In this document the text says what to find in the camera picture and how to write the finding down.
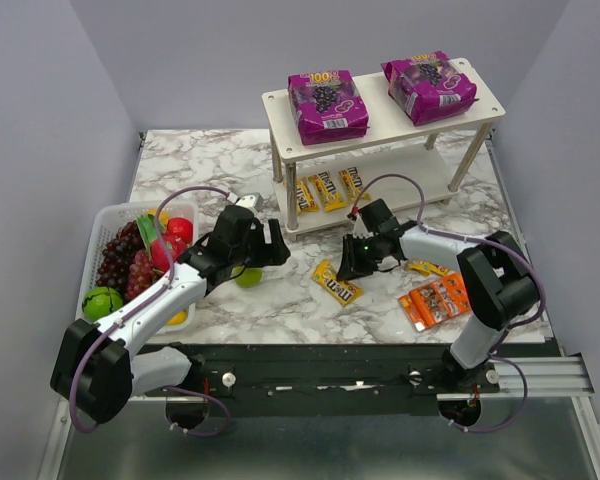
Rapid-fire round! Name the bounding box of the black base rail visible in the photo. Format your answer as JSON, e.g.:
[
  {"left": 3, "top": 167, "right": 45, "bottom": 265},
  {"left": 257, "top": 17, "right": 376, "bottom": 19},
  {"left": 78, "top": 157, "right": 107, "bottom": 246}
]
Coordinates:
[{"left": 144, "top": 342, "right": 501, "bottom": 416}]

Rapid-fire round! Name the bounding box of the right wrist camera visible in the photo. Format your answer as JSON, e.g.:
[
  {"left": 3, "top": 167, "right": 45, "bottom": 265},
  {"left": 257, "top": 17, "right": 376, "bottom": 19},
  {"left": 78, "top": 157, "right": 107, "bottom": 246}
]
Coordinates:
[{"left": 347, "top": 206, "right": 371, "bottom": 239}]

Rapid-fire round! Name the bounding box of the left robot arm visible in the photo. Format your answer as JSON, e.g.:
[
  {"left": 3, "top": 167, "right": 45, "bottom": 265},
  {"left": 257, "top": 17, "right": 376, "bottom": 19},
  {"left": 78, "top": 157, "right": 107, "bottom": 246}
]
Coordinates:
[{"left": 50, "top": 205, "right": 290, "bottom": 433}]

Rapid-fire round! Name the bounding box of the purple grape candy bag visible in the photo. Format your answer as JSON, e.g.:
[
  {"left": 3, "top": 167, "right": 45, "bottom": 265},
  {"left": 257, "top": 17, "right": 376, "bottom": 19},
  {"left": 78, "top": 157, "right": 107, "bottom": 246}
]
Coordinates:
[
  {"left": 381, "top": 51, "right": 478, "bottom": 126},
  {"left": 287, "top": 70, "right": 369, "bottom": 146}
]

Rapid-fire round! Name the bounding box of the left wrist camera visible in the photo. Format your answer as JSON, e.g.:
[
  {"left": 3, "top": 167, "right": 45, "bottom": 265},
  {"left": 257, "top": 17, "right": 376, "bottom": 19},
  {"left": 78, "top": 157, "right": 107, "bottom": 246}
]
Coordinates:
[{"left": 227, "top": 192, "right": 263, "bottom": 213}]

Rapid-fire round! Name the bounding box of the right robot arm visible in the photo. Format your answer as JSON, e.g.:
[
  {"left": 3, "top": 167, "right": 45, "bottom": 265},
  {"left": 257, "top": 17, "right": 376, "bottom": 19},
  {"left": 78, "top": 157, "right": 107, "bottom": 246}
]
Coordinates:
[{"left": 337, "top": 199, "right": 546, "bottom": 385}]

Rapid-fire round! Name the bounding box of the purple grape bunch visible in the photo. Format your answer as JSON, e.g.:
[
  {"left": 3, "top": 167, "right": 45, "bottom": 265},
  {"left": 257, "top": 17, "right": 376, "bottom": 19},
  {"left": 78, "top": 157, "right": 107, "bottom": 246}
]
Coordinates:
[{"left": 96, "top": 221, "right": 157, "bottom": 303}]

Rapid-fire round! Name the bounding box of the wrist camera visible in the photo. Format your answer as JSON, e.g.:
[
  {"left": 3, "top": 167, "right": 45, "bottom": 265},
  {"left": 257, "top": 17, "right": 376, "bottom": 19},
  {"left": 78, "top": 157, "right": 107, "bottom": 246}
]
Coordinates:
[
  {"left": 347, "top": 206, "right": 371, "bottom": 239},
  {"left": 227, "top": 192, "right": 263, "bottom": 213}
]

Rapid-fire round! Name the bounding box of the red dragon fruit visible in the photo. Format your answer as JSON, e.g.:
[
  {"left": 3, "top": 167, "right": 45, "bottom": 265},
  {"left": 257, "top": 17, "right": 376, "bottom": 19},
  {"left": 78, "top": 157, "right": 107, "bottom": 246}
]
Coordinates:
[{"left": 150, "top": 233, "right": 187, "bottom": 273}]

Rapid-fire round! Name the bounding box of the green pear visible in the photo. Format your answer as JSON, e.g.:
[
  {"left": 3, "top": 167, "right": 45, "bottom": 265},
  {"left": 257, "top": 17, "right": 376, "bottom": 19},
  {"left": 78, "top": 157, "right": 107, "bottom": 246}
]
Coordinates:
[{"left": 232, "top": 267, "right": 263, "bottom": 288}]

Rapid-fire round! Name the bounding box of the white plastic fruit basket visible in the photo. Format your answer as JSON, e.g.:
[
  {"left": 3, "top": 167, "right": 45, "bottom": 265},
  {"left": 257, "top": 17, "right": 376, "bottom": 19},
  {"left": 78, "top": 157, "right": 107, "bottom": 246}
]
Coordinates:
[{"left": 76, "top": 199, "right": 199, "bottom": 317}]

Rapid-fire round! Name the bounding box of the yellow M&M bag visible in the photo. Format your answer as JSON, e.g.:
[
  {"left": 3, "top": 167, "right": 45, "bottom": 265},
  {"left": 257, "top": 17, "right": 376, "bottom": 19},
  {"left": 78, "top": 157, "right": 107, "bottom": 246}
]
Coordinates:
[
  {"left": 406, "top": 261, "right": 452, "bottom": 277},
  {"left": 339, "top": 167, "right": 364, "bottom": 204},
  {"left": 296, "top": 177, "right": 320, "bottom": 215},
  {"left": 308, "top": 171, "right": 348, "bottom": 212},
  {"left": 312, "top": 259, "right": 364, "bottom": 307}
]

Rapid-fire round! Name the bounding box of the orange fruit top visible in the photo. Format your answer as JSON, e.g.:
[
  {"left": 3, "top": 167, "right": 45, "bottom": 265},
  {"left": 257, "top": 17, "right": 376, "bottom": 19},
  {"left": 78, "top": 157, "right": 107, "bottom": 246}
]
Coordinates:
[{"left": 146, "top": 208, "right": 169, "bottom": 227}]

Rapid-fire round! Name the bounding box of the small green watermelon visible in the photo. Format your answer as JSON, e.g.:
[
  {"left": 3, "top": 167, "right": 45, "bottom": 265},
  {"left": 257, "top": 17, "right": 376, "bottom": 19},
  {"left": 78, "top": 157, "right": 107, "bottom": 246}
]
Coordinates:
[{"left": 81, "top": 287, "right": 123, "bottom": 322}]

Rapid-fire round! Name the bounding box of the orange snack package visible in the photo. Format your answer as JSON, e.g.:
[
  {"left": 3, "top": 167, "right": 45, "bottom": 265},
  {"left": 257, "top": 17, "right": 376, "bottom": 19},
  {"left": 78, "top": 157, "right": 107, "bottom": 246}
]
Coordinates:
[{"left": 398, "top": 273, "right": 471, "bottom": 332}]

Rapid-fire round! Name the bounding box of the red apple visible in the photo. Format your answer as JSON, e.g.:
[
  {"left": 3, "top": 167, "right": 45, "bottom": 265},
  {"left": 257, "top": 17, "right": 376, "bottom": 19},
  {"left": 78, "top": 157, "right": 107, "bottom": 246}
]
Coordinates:
[{"left": 167, "top": 217, "right": 194, "bottom": 244}]

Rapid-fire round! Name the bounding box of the white two-tier shelf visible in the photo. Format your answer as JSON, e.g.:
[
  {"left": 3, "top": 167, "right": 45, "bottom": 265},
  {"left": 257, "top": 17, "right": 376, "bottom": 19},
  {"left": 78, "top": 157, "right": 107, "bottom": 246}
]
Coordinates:
[{"left": 262, "top": 58, "right": 505, "bottom": 239}]

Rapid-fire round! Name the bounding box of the yellow orange fruit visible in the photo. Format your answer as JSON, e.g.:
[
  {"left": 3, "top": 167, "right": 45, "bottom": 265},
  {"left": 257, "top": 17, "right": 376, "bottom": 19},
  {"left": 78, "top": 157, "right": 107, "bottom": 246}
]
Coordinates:
[{"left": 166, "top": 310, "right": 188, "bottom": 326}]

